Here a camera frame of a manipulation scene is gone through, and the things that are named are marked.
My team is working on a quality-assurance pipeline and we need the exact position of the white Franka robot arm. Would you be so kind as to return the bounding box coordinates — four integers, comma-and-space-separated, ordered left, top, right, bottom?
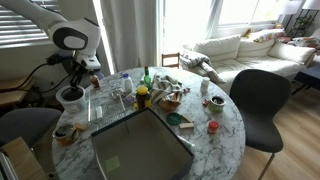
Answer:
0, 0, 101, 88

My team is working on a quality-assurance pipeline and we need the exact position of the green glass bottle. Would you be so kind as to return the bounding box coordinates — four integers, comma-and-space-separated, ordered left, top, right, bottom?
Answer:
144, 66, 152, 89

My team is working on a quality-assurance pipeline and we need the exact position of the folded grey blanket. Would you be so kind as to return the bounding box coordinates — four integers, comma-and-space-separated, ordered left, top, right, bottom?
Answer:
179, 50, 225, 83

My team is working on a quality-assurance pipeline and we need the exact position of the white small block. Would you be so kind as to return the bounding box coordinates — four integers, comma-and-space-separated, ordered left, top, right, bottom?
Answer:
95, 106, 103, 119

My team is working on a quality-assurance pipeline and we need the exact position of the clear plastic box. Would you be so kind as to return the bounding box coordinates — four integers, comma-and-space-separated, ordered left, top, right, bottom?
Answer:
88, 80, 132, 130

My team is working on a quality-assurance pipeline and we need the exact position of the wooden chair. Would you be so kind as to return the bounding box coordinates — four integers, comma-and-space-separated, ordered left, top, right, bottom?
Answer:
161, 52, 180, 68

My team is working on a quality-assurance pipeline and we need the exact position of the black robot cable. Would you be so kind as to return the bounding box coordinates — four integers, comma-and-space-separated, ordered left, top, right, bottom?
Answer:
13, 54, 73, 94

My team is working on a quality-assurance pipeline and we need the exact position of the black coffee table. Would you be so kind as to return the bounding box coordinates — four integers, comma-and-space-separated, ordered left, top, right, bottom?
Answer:
292, 65, 320, 95

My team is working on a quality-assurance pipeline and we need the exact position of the clear plastic cup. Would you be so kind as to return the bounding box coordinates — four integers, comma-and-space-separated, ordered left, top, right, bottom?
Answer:
56, 86, 86, 114

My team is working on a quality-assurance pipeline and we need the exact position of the white bottle blue cap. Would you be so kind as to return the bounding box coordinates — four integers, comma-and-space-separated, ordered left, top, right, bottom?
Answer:
122, 73, 133, 94

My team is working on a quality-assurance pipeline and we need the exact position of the small wooden block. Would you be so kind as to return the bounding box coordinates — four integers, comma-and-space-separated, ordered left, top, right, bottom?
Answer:
179, 123, 194, 129

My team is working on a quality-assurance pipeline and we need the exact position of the dark blue cardboard box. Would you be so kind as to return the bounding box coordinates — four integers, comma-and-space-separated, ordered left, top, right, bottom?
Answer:
91, 108, 194, 180

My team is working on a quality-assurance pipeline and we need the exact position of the small red capped jar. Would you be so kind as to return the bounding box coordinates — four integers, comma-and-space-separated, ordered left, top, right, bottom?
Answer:
208, 121, 219, 134

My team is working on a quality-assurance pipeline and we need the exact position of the green round lid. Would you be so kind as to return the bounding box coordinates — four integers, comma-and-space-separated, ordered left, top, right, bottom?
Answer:
166, 112, 182, 125

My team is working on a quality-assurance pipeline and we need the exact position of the white pill bottle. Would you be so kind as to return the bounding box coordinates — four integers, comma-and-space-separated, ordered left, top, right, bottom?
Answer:
200, 77, 210, 93

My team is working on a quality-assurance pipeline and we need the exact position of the white curtain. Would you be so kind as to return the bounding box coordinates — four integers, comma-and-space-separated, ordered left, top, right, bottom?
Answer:
102, 0, 163, 72

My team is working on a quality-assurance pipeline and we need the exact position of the grey chair left front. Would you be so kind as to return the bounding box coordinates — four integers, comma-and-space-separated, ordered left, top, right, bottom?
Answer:
0, 107, 62, 147

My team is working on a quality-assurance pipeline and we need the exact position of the green tin can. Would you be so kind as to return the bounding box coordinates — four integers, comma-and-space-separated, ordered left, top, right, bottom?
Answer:
208, 96, 226, 113

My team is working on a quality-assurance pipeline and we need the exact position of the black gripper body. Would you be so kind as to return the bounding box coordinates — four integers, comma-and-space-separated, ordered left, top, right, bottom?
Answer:
70, 65, 89, 87

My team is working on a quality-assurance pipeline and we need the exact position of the dark grey dining chair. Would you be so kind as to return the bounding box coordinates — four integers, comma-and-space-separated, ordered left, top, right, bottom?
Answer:
229, 69, 292, 180

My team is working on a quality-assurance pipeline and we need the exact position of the white green tube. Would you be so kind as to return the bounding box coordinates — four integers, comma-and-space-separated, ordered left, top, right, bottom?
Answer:
177, 135, 195, 150

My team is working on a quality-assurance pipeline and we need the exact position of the brown jar yellow lid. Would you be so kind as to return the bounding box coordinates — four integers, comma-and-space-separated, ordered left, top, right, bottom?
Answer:
136, 86, 151, 109

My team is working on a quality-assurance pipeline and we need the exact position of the wooden side shelf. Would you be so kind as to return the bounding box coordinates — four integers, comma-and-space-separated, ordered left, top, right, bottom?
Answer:
0, 77, 35, 107

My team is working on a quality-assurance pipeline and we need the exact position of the white sofa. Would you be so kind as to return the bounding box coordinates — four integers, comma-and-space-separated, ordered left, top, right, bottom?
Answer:
180, 35, 315, 93

